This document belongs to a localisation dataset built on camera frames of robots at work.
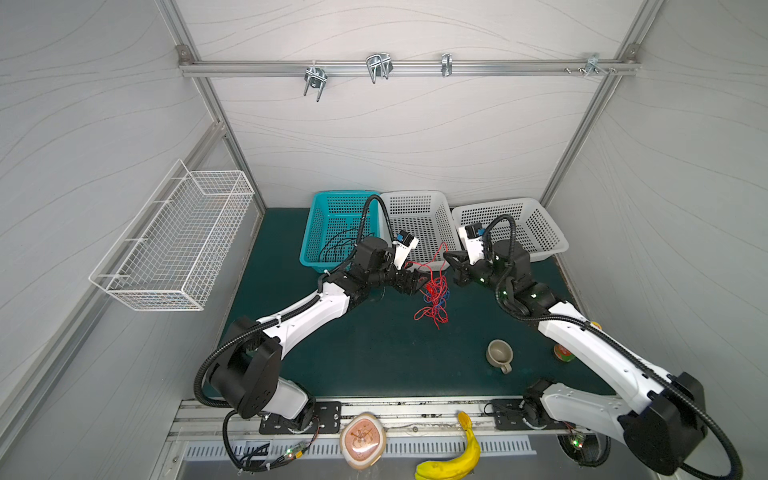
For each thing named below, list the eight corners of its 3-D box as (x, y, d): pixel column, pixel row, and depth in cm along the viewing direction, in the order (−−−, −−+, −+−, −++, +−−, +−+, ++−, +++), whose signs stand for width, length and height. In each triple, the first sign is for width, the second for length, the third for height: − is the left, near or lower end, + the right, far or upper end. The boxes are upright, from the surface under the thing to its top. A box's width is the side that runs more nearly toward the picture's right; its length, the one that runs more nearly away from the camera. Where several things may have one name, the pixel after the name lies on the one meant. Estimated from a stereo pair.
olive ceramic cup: (483, 365, 83) (486, 361, 79) (486, 341, 87) (490, 335, 84) (507, 374, 81) (511, 369, 78) (509, 349, 86) (514, 343, 82)
